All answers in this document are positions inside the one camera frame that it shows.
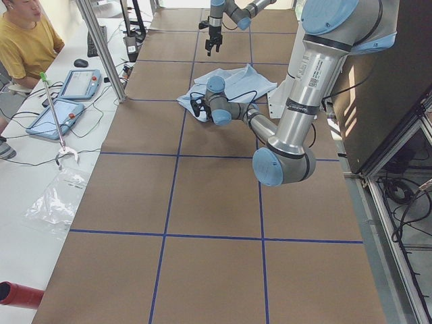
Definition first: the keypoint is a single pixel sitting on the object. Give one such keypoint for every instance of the red cylinder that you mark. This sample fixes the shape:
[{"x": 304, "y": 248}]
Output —
[{"x": 13, "y": 294}]

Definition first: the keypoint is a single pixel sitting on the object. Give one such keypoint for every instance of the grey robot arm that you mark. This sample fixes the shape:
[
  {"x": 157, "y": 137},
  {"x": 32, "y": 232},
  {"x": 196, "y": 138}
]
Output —
[
  {"x": 241, "y": 17},
  {"x": 332, "y": 31}
]

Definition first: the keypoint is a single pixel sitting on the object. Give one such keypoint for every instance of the upper blue teach pendant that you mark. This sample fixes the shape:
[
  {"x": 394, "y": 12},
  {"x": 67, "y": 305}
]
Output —
[{"x": 80, "y": 85}]

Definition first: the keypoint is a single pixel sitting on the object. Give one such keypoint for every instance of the clear plastic bag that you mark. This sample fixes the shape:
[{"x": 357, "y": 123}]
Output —
[{"x": 53, "y": 212}]

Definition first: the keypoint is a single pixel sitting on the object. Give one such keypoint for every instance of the black computer mouse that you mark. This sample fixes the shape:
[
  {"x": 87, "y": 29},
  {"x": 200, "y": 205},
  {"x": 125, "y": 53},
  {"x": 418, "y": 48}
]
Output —
[{"x": 80, "y": 63}]

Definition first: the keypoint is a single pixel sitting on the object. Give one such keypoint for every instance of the light blue striped shirt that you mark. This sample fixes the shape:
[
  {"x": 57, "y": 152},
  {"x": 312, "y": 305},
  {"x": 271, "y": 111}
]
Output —
[{"x": 241, "y": 85}]

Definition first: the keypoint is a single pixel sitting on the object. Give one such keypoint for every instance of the person in yellow shirt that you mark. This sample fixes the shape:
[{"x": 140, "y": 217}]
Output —
[{"x": 29, "y": 42}]

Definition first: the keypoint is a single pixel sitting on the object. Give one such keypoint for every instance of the grey aluminium frame post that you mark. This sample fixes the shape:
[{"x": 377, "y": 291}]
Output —
[{"x": 92, "y": 23}]

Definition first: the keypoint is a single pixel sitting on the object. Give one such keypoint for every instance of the dark control cabinet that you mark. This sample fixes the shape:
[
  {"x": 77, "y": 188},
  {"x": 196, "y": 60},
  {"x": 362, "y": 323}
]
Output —
[{"x": 377, "y": 95}]

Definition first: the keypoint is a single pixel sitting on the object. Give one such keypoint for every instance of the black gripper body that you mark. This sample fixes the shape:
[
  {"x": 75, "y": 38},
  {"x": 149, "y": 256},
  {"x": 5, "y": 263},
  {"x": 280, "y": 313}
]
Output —
[
  {"x": 208, "y": 115},
  {"x": 214, "y": 32}
]

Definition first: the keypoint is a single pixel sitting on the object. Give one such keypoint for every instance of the grabber reaching stick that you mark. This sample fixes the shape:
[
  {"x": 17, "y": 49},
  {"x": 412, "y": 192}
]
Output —
[{"x": 64, "y": 150}]

